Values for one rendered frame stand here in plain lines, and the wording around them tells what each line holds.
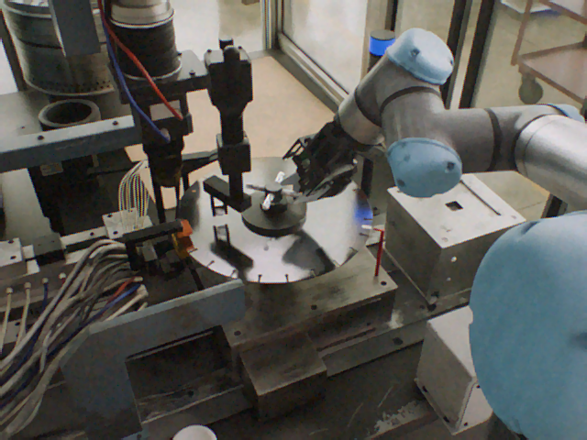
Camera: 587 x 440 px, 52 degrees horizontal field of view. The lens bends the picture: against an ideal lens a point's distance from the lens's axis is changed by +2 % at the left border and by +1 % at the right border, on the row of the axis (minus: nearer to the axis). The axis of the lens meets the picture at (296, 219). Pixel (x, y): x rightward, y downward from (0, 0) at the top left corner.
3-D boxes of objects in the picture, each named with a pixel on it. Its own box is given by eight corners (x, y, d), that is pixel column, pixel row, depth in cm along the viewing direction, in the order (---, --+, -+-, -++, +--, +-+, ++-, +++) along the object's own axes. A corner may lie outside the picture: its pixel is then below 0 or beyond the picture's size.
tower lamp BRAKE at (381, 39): (385, 43, 109) (387, 27, 107) (398, 53, 106) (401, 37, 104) (363, 48, 108) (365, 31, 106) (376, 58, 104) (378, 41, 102)
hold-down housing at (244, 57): (249, 158, 90) (243, 28, 77) (256, 176, 87) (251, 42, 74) (213, 163, 89) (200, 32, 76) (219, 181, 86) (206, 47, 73)
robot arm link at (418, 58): (413, 68, 65) (399, 12, 69) (358, 126, 74) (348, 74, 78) (467, 85, 69) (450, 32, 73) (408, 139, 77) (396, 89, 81)
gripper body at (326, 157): (279, 159, 88) (319, 108, 79) (319, 146, 93) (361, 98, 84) (305, 201, 86) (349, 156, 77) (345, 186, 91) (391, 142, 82)
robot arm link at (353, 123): (380, 78, 81) (413, 126, 79) (361, 99, 84) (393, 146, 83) (343, 86, 76) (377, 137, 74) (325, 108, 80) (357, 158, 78)
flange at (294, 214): (281, 242, 94) (281, 230, 92) (227, 215, 99) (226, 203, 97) (319, 206, 101) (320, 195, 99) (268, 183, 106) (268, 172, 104)
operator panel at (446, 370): (545, 326, 108) (570, 267, 98) (592, 374, 100) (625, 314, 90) (413, 379, 98) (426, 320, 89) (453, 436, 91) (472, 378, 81)
